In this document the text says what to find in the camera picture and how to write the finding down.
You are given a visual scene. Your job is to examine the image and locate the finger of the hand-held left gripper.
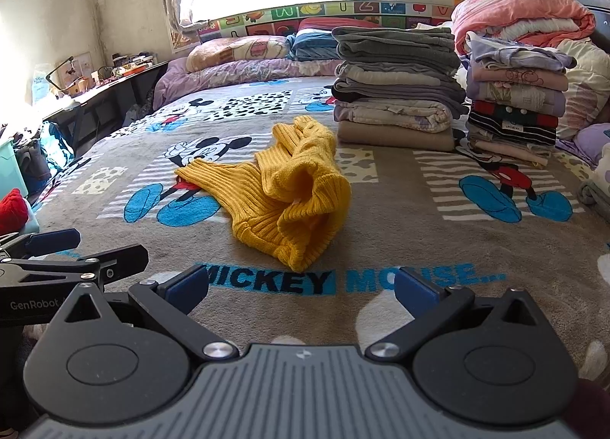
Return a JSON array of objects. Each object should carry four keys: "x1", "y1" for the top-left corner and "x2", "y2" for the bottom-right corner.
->
[
  {"x1": 0, "y1": 244, "x2": 149, "y2": 287},
  {"x1": 0, "y1": 228, "x2": 82, "y2": 261}
]

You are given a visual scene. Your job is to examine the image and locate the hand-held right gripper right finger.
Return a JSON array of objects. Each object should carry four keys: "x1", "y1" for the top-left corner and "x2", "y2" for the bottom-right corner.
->
[{"x1": 364, "y1": 266, "x2": 549, "y2": 361}]

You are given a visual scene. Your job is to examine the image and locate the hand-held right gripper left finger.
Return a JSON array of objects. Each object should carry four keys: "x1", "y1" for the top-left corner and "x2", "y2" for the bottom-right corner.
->
[{"x1": 59, "y1": 264, "x2": 239, "y2": 362}]

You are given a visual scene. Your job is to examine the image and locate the yellow knit sweater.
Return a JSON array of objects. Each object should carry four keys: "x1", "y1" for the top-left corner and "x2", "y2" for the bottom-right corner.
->
[{"x1": 174, "y1": 115, "x2": 352, "y2": 273}]

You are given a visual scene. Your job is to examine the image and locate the stack of folded grey clothes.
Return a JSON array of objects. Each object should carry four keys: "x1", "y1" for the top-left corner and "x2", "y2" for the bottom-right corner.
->
[{"x1": 331, "y1": 26, "x2": 470, "y2": 151}]

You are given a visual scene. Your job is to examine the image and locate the stack of folded colourful clothes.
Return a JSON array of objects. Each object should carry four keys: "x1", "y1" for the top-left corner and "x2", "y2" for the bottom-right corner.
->
[{"x1": 464, "y1": 32, "x2": 577, "y2": 168}]

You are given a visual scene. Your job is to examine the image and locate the light teal box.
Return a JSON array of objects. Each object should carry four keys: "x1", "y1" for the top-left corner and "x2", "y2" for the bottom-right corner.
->
[{"x1": 21, "y1": 208, "x2": 41, "y2": 236}]

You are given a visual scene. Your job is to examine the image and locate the red cloth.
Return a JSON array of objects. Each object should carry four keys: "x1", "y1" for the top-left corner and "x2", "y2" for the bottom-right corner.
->
[{"x1": 0, "y1": 189, "x2": 30, "y2": 235}]

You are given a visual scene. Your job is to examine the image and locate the cartoon printed blanket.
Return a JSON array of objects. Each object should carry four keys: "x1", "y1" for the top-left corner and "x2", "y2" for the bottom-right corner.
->
[{"x1": 29, "y1": 74, "x2": 610, "y2": 373}]

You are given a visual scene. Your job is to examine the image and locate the grey bag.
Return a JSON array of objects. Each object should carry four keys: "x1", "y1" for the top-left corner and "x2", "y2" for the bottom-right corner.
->
[{"x1": 16, "y1": 138, "x2": 48, "y2": 192}]

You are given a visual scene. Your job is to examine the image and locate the teal storage bin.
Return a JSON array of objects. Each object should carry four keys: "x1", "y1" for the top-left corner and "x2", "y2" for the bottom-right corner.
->
[{"x1": 0, "y1": 139, "x2": 24, "y2": 202}]

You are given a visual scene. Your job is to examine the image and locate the blue bag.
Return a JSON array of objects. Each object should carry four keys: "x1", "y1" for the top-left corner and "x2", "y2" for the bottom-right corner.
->
[{"x1": 38, "y1": 120, "x2": 74, "y2": 168}]

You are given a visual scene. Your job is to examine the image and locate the white plastic bag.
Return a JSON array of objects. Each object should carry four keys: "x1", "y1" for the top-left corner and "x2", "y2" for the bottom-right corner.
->
[{"x1": 31, "y1": 68, "x2": 55, "y2": 109}]

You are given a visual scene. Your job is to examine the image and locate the black desk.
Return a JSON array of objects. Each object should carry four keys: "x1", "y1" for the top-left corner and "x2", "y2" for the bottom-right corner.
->
[{"x1": 43, "y1": 60, "x2": 170, "y2": 154}]

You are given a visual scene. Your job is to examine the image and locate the black desk lamp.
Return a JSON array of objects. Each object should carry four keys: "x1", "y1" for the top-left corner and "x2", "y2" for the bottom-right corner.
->
[{"x1": 48, "y1": 55, "x2": 77, "y2": 92}]

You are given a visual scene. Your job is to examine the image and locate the clutter of small desk things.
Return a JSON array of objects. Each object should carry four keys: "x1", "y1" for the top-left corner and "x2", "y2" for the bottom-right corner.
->
[{"x1": 57, "y1": 52, "x2": 158, "y2": 97}]

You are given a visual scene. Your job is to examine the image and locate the grey cloth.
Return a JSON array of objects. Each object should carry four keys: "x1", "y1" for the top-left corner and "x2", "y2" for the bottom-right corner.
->
[{"x1": 578, "y1": 179, "x2": 610, "y2": 223}]

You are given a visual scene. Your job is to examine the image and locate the purple quilt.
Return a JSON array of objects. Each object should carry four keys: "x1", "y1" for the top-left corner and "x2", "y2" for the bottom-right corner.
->
[{"x1": 152, "y1": 57, "x2": 341, "y2": 111}]

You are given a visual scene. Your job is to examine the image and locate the lavender cloth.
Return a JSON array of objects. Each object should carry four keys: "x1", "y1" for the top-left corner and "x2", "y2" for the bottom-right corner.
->
[{"x1": 555, "y1": 122, "x2": 610, "y2": 168}]

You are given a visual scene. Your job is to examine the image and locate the floral pillow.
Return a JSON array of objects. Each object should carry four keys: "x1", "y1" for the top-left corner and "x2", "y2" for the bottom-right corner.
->
[{"x1": 186, "y1": 35, "x2": 291, "y2": 73}]

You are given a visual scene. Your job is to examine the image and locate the cream pillow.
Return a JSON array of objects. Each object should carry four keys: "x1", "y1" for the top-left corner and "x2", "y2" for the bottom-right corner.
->
[{"x1": 555, "y1": 39, "x2": 610, "y2": 139}]

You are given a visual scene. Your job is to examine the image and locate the blue folded blanket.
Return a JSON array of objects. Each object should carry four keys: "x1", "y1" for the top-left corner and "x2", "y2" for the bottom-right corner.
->
[{"x1": 286, "y1": 29, "x2": 341, "y2": 62}]

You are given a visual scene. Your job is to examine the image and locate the colourful alphabet foam mat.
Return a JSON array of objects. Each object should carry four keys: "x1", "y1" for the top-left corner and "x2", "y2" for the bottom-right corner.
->
[{"x1": 197, "y1": 0, "x2": 458, "y2": 44}]

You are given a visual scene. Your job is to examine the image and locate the red folded blanket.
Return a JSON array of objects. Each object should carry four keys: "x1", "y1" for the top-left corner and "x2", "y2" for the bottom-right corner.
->
[{"x1": 296, "y1": 16, "x2": 382, "y2": 32}]

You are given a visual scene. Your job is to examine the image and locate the pink folded quilt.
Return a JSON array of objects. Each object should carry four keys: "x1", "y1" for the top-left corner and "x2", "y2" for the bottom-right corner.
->
[{"x1": 450, "y1": 0, "x2": 596, "y2": 56}]

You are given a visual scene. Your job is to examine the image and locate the black headboard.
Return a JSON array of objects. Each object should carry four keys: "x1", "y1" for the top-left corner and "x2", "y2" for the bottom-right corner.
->
[{"x1": 567, "y1": 0, "x2": 610, "y2": 42}]

